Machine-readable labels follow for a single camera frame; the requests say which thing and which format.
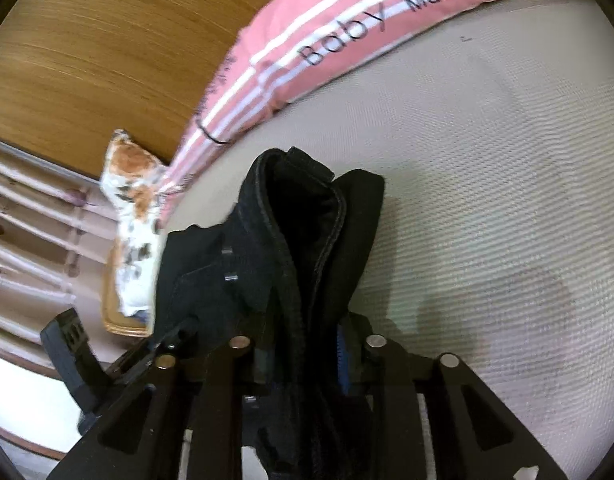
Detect black denim pants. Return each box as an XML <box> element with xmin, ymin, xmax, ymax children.
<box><xmin>154</xmin><ymin>148</ymin><xmax>385</xmax><ymax>479</ymax></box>

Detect beige patterned curtain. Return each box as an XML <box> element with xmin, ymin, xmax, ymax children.
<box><xmin>0</xmin><ymin>141</ymin><xmax>124</xmax><ymax>376</ymax></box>

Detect beige woven bed mat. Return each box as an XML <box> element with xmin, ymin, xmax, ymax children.
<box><xmin>168</xmin><ymin>0</ymin><xmax>614</xmax><ymax>479</ymax></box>

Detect floral orange white pillow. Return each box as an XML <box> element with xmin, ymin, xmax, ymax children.
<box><xmin>100</xmin><ymin>129</ymin><xmax>166</xmax><ymax>316</ymax></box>

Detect wooden headboard panel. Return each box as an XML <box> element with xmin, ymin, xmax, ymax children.
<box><xmin>0</xmin><ymin>0</ymin><xmax>270</xmax><ymax>177</ymax></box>

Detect pink striped pillow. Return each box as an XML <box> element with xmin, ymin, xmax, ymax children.
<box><xmin>158</xmin><ymin>0</ymin><xmax>497</xmax><ymax>216</ymax></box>

